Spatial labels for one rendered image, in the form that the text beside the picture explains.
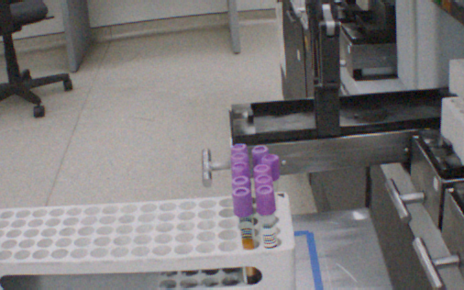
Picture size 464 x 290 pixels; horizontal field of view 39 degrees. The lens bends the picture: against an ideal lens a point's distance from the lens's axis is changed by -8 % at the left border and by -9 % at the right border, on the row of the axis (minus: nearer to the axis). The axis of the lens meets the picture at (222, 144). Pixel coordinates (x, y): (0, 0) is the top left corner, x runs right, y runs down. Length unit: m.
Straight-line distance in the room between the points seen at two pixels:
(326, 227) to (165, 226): 0.18
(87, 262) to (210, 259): 0.11
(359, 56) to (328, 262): 0.73
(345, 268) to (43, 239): 0.28
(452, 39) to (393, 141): 0.23
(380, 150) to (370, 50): 0.41
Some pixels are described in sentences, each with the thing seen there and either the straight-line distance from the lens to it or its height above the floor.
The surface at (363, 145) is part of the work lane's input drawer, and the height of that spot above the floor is 0.79.
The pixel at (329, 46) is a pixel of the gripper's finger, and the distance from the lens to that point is 0.86.
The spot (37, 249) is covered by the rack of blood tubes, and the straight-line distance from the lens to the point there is 0.62.
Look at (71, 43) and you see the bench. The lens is 3.97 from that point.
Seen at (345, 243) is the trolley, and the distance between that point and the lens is 0.69.
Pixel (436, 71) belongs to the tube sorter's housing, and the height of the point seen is 0.84.
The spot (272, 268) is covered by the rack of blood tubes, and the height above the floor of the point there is 0.86.
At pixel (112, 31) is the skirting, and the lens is 4.61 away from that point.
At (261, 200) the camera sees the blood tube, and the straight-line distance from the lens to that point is 0.55.
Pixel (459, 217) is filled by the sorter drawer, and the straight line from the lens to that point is 0.78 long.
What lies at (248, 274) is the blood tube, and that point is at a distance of 0.59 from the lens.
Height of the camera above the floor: 1.20
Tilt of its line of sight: 25 degrees down
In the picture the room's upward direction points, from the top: 6 degrees counter-clockwise
